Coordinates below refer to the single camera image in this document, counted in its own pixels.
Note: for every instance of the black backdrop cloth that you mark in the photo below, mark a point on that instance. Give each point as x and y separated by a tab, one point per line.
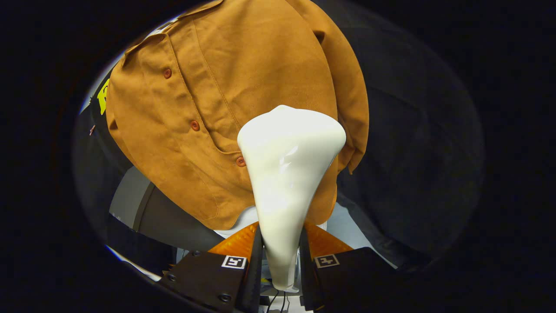
412	152

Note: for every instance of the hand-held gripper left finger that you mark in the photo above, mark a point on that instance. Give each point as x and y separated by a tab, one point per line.
256	271

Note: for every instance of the orange-brown button shirt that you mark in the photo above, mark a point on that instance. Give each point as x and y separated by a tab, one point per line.
239	65

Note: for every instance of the white garment steamer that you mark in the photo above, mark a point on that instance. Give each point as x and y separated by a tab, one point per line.
286	174

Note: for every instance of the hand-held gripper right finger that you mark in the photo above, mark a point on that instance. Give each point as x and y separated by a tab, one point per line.
306	271

